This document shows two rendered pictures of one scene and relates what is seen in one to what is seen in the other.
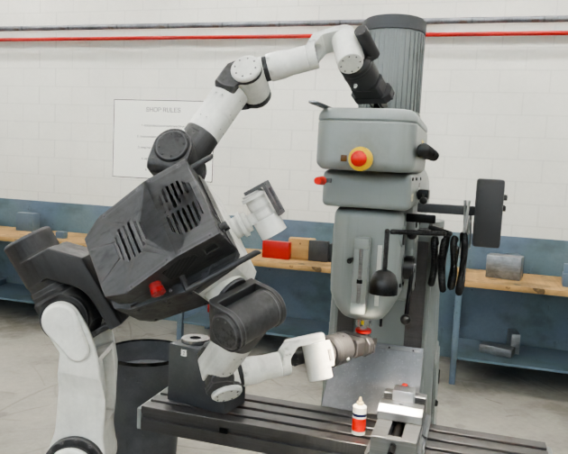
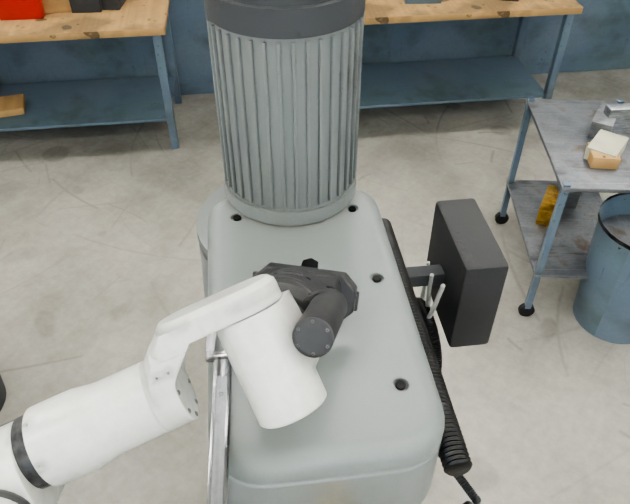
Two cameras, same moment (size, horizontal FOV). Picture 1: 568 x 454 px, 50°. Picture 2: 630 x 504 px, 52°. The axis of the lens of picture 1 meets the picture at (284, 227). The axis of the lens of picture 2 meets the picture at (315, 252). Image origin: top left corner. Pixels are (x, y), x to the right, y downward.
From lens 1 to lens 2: 1.46 m
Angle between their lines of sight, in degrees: 42
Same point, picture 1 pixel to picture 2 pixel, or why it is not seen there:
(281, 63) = (91, 465)
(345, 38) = (269, 356)
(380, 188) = not seen: hidden behind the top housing
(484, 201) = (473, 296)
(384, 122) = (385, 475)
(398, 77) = (321, 142)
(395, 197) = not seen: hidden behind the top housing
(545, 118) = not seen: outside the picture
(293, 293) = (61, 46)
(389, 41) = (295, 72)
